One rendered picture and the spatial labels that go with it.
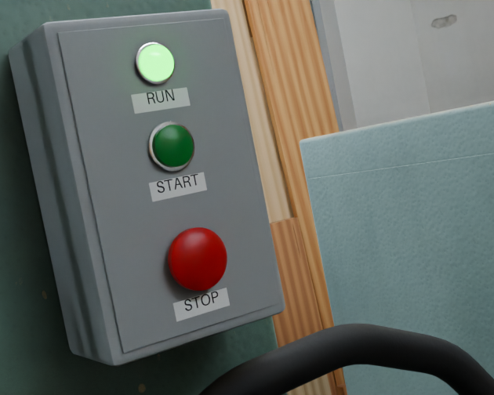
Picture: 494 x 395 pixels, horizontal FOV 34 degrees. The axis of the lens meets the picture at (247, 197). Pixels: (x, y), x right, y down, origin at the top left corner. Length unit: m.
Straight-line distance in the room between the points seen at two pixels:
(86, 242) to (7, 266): 0.06
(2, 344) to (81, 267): 0.07
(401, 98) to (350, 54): 0.26
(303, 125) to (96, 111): 1.91
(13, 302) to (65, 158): 0.09
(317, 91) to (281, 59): 0.15
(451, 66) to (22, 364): 2.45
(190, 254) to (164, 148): 0.05
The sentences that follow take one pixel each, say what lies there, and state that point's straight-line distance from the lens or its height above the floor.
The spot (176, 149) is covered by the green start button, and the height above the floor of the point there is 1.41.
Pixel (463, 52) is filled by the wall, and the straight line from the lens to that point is 2.75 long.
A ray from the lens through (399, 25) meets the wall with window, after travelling 2.82.
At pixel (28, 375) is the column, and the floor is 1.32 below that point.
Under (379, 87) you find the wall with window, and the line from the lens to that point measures 2.70.
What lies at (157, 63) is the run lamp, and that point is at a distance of 0.38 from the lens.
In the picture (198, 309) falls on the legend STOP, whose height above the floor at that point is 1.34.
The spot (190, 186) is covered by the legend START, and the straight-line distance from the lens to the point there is 0.39.
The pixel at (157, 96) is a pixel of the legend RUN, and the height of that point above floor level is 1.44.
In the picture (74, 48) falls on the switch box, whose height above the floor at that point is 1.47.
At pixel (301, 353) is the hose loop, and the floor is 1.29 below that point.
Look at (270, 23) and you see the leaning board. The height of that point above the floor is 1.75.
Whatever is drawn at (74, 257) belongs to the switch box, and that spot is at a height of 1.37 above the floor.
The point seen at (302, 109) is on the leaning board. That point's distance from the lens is 2.28.
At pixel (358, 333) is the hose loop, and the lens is 0.48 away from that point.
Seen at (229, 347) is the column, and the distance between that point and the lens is 0.47.
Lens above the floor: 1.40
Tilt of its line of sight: 3 degrees down
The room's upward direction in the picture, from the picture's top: 11 degrees counter-clockwise
